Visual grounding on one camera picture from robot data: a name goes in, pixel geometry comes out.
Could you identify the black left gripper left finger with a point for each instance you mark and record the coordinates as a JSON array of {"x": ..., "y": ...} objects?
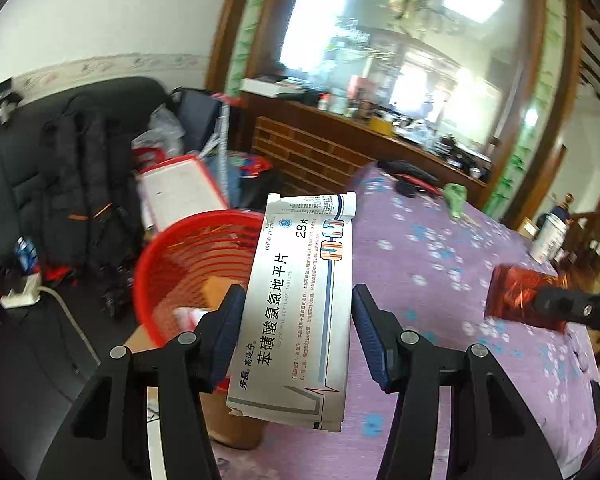
[{"x": 105, "y": 433}]

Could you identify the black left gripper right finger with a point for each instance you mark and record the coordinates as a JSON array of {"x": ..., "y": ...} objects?
[{"x": 493, "y": 434}]

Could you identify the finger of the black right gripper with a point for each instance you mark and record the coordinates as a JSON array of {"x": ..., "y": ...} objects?
[{"x": 568, "y": 305}]

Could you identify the white medicine box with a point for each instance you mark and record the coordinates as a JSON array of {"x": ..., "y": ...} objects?
[{"x": 290, "y": 364}]

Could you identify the orange cardboard box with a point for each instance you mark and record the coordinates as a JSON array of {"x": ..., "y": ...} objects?
[{"x": 214, "y": 291}]

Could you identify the white patterned paper cup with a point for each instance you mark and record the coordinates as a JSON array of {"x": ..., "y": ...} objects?
[{"x": 552, "y": 229}]

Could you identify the black sofa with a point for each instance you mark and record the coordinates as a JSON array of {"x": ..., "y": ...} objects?
[{"x": 49, "y": 351}]

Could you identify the white power strip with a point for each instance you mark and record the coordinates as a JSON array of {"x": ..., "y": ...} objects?
[{"x": 23, "y": 292}]

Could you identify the red plastic basket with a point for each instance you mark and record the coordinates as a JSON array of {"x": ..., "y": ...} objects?
[{"x": 173, "y": 267}]

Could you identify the green cloth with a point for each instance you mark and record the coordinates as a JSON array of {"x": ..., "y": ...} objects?
[{"x": 455, "y": 196}]

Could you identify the purple floral tablecloth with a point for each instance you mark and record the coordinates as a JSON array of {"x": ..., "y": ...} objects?
[{"x": 433, "y": 273}]

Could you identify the black red tool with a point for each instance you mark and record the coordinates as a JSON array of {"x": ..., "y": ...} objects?
[{"x": 410, "y": 180}]

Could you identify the black backpack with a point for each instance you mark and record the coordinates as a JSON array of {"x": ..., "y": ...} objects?
[{"x": 89, "y": 204}]

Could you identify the red framed white board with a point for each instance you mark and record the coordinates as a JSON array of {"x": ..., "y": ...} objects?
[{"x": 176, "y": 189}]

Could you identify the wooden brick-pattern counter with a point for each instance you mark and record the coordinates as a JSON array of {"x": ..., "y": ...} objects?
[{"x": 318, "y": 153}]

